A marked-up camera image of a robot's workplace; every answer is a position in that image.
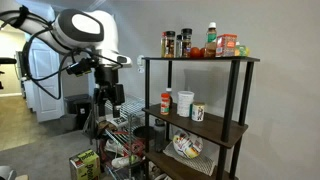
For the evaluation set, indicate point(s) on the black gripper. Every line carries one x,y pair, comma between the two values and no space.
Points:
106,76

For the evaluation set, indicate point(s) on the dark-label spice jar black lid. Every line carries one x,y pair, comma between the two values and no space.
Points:
186,45

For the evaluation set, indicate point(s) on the yellow-green spice jar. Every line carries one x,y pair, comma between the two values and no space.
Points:
163,46

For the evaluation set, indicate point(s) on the orange spice jar black lid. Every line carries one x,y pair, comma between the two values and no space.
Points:
170,46

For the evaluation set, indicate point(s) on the black-framed wooden shelf unit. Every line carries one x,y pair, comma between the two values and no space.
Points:
200,125

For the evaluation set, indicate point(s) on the white printed paper box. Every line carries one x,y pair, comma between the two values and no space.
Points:
120,121

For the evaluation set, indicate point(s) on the brown bundle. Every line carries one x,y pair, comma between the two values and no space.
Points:
106,126

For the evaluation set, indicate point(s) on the black trash bin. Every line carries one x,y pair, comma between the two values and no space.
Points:
78,106

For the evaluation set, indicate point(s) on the dark cooking pot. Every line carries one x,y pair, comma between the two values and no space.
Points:
140,132

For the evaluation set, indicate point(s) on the grey plastic bin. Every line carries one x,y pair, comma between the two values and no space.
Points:
68,121

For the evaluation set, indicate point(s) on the white sneaker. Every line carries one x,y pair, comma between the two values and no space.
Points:
114,146

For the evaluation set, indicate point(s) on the red item in rack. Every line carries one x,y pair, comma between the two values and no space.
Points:
135,148

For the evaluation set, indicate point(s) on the orange seasoning bottle red cap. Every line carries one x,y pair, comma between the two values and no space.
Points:
165,105

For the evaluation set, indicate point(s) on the dark grey water bottle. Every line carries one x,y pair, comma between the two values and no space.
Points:
159,135

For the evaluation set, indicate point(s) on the dark bottle white cap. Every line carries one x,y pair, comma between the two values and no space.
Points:
169,90

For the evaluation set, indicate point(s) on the white panel door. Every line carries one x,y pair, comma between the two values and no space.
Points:
46,100

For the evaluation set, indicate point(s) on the white and green shoe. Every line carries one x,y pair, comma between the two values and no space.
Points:
123,161

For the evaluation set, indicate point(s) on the green cardboard box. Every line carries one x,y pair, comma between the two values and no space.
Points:
85,165

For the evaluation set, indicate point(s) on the white plastic tub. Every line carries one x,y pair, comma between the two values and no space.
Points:
185,104

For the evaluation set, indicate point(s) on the white cabinet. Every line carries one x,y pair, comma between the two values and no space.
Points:
28,96

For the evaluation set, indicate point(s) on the colourful printed bowl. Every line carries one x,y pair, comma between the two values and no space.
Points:
186,145

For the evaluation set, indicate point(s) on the small printed tin can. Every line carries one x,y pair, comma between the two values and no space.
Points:
198,112

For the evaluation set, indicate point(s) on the red tomato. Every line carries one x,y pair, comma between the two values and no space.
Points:
195,52
202,52

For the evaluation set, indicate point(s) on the white mesh mat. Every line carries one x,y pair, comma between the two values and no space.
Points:
196,164

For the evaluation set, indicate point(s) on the black padded bar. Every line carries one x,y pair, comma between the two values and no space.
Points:
7,61

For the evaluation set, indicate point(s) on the grey round object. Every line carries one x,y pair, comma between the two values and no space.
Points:
6,174

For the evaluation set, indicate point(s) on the red patterned box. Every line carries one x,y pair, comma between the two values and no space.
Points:
226,45

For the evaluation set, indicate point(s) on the green yellow bag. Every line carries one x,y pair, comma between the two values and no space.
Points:
242,50

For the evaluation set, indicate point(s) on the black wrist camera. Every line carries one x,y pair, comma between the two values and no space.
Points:
80,67

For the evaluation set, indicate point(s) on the white wall device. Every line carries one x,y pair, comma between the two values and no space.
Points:
140,63

